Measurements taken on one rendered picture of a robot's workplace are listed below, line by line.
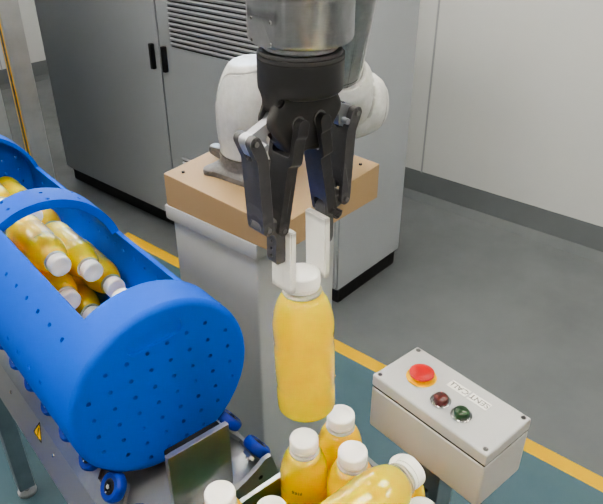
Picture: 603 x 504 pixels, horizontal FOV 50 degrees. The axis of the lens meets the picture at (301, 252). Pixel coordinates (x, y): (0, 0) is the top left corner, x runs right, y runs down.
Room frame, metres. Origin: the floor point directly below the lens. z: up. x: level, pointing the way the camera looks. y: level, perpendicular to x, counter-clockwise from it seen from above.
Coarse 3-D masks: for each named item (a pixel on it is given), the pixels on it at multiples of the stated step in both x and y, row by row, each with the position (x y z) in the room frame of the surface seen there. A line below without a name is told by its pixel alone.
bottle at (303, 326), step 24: (288, 312) 0.53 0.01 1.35; (312, 312) 0.53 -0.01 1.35; (288, 336) 0.53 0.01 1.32; (312, 336) 0.52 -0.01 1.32; (288, 360) 0.53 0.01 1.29; (312, 360) 0.52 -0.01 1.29; (288, 384) 0.52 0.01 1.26; (312, 384) 0.52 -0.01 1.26; (288, 408) 0.52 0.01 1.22; (312, 408) 0.52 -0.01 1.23
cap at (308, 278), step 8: (296, 264) 0.57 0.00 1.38; (304, 264) 0.57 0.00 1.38; (312, 264) 0.57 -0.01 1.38; (296, 272) 0.56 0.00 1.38; (304, 272) 0.55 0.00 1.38; (312, 272) 0.55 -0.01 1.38; (296, 280) 0.54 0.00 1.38; (304, 280) 0.54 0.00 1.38; (312, 280) 0.54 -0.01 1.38; (320, 280) 0.55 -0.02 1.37; (296, 288) 0.54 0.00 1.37; (304, 288) 0.54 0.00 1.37; (312, 288) 0.54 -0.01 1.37
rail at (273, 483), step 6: (276, 474) 0.64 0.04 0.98; (270, 480) 0.63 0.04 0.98; (276, 480) 0.63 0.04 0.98; (258, 486) 0.62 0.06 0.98; (264, 486) 0.62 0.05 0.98; (270, 486) 0.62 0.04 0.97; (276, 486) 0.63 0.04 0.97; (252, 492) 0.61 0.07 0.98; (258, 492) 0.61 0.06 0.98; (264, 492) 0.62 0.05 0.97; (270, 492) 0.62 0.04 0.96; (276, 492) 0.63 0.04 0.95; (240, 498) 0.60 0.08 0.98; (246, 498) 0.60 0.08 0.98; (252, 498) 0.60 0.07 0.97; (258, 498) 0.61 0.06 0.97
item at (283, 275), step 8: (288, 232) 0.53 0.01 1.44; (288, 240) 0.53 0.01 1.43; (288, 248) 0.53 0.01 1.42; (288, 256) 0.53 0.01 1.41; (272, 264) 0.55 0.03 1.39; (280, 264) 0.54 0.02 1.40; (288, 264) 0.53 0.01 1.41; (272, 272) 0.55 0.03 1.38; (280, 272) 0.54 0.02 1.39; (288, 272) 0.53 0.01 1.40; (272, 280) 0.55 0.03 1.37; (280, 280) 0.54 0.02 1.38; (288, 280) 0.53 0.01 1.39; (280, 288) 0.54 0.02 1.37; (288, 288) 0.53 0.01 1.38
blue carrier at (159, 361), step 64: (64, 192) 1.08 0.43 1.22; (0, 256) 0.89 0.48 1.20; (128, 256) 1.07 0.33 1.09; (0, 320) 0.80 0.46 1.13; (64, 320) 0.71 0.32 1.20; (128, 320) 0.68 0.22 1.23; (192, 320) 0.73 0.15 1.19; (64, 384) 0.63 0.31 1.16; (128, 384) 0.66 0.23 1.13; (192, 384) 0.72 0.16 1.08; (128, 448) 0.65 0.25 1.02
